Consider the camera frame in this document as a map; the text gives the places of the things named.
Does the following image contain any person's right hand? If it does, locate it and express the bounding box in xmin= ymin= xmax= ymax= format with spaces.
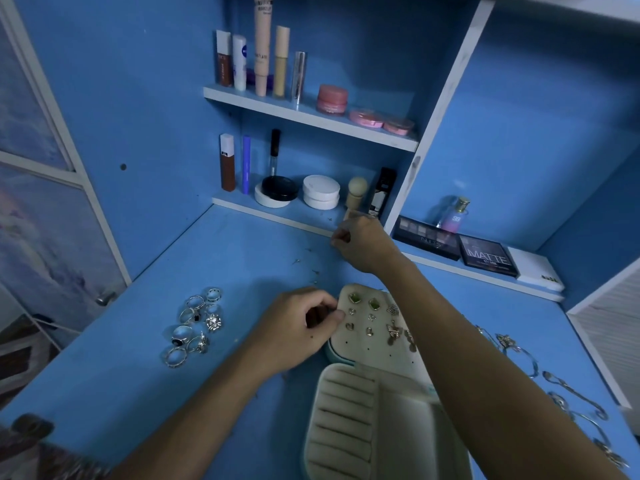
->
xmin=330 ymin=211 xmax=403 ymax=278

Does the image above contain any blue cosmetic tube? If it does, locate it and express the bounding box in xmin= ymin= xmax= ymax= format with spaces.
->
xmin=240 ymin=135 xmax=253 ymax=196

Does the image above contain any white round cream jar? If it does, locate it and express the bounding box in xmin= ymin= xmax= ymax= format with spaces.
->
xmin=302 ymin=173 xmax=342 ymax=212

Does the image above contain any person's right forearm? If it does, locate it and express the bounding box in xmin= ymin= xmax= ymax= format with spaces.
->
xmin=378 ymin=253 xmax=631 ymax=480

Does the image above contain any person's left hand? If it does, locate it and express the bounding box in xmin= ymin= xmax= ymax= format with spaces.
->
xmin=245 ymin=287 xmax=346 ymax=378

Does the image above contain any dark eyeshadow palette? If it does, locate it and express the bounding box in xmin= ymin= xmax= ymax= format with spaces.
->
xmin=393 ymin=215 xmax=463 ymax=260

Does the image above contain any white shelf unit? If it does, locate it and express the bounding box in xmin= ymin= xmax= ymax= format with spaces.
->
xmin=203 ymin=0 xmax=566 ymax=303

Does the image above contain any brown lipstick tube white cap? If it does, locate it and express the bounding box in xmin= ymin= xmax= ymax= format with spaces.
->
xmin=219 ymin=133 xmax=238 ymax=193

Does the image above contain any white framed marbled panel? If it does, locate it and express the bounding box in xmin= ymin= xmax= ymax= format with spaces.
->
xmin=0 ymin=0 xmax=133 ymax=396

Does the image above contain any pink flat compact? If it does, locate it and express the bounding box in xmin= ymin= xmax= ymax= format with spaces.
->
xmin=349 ymin=109 xmax=385 ymax=130
xmin=383 ymin=117 xmax=416 ymax=138

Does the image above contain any tall beige cosmetic tube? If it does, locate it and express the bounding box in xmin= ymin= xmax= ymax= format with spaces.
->
xmin=253 ymin=0 xmax=274 ymax=98

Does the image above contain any white flat box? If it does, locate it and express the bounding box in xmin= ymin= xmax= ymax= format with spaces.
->
xmin=508 ymin=247 xmax=566 ymax=294

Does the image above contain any pink round jar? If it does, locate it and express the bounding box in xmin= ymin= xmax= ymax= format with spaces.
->
xmin=316 ymin=85 xmax=350 ymax=116

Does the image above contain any pile of silver rings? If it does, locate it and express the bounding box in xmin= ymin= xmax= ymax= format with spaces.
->
xmin=162 ymin=285 xmax=225 ymax=370

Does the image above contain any white slatted cabinet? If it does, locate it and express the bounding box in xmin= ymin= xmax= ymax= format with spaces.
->
xmin=567 ymin=257 xmax=640 ymax=436

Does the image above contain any cream jewellery box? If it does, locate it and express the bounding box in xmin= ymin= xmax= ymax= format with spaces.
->
xmin=303 ymin=283 xmax=476 ymax=480

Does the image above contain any black lettered eyeshadow palette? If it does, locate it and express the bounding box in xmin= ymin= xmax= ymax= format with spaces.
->
xmin=458 ymin=233 xmax=519 ymax=278

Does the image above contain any person's left forearm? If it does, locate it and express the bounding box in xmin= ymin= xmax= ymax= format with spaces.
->
xmin=110 ymin=349 xmax=281 ymax=480

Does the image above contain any pile of silver bracelets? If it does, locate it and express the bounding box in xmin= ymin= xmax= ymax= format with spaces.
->
xmin=475 ymin=325 xmax=633 ymax=471

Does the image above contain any white tube blue label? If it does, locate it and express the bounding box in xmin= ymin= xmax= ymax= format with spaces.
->
xmin=232 ymin=33 xmax=248 ymax=93

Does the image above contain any white bowl black inside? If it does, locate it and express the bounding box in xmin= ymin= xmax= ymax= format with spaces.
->
xmin=254 ymin=175 xmax=300 ymax=209

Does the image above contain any small pink perfume bottle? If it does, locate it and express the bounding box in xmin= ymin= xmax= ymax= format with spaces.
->
xmin=440 ymin=197 xmax=471 ymax=233

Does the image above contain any black makeup brush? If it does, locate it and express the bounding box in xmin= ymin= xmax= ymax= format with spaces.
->
xmin=268 ymin=129 xmax=282 ymax=181

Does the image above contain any short beige cosmetic tube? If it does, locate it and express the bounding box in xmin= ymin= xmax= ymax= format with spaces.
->
xmin=273 ymin=25 xmax=291 ymax=99

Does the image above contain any black cosmetic bottle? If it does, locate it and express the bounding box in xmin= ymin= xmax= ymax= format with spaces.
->
xmin=366 ymin=167 xmax=398 ymax=218

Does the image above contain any beige makeup sponge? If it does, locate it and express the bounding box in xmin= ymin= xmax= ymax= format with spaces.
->
xmin=345 ymin=175 xmax=370 ymax=214

